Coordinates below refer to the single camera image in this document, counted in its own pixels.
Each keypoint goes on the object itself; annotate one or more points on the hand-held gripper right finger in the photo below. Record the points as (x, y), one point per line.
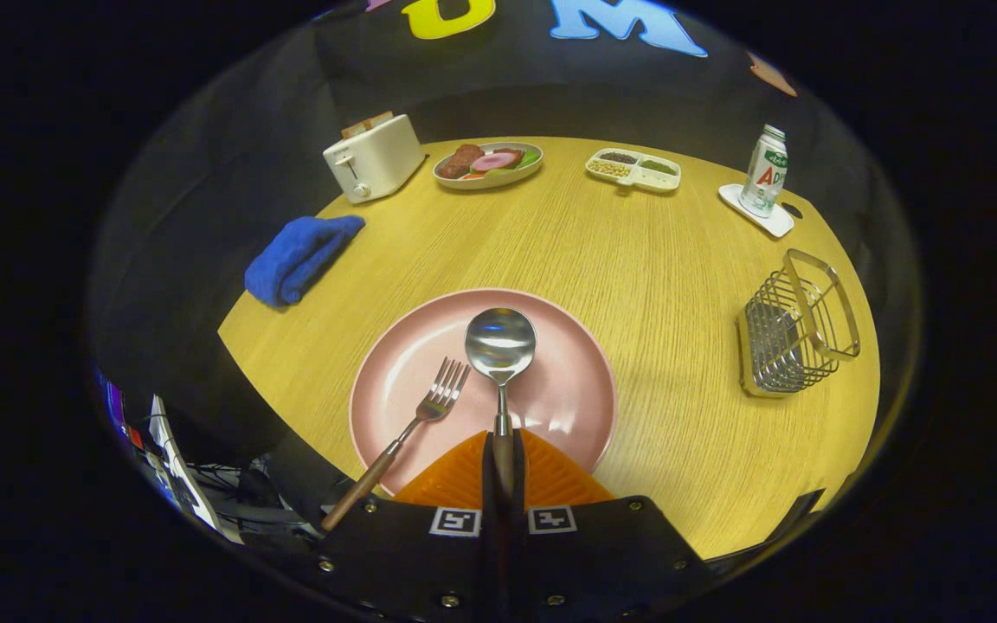
(602, 554)

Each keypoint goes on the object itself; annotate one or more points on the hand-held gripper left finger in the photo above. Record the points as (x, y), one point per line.
(403, 554)

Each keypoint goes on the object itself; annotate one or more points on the pink round plate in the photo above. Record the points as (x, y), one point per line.
(568, 381)

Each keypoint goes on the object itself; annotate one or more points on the white flat panel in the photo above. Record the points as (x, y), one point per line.
(183, 484)

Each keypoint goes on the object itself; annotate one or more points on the blue folded towel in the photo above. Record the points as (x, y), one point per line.
(299, 260)

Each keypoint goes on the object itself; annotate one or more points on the white square coaster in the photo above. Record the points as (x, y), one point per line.
(775, 225)

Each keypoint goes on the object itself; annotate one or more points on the white divided bean dish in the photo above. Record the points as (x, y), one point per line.
(663, 179)

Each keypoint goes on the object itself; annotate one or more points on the oval grey food plate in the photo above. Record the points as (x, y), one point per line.
(490, 181)

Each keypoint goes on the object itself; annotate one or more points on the white toaster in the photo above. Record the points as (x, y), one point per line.
(377, 160)

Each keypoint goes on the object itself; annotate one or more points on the brown meat piece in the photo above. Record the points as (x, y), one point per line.
(459, 162)

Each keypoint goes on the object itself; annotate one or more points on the green lettuce leaf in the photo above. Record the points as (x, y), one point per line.
(530, 159)

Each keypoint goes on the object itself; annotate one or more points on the pink ham slice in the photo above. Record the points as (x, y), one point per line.
(495, 162)

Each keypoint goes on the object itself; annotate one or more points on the white bottle green label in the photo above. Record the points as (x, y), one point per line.
(764, 173)

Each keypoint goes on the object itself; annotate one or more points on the toast slices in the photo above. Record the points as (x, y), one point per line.
(366, 125)

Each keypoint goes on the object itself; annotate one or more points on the black backdrop cloth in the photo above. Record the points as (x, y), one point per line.
(230, 130)

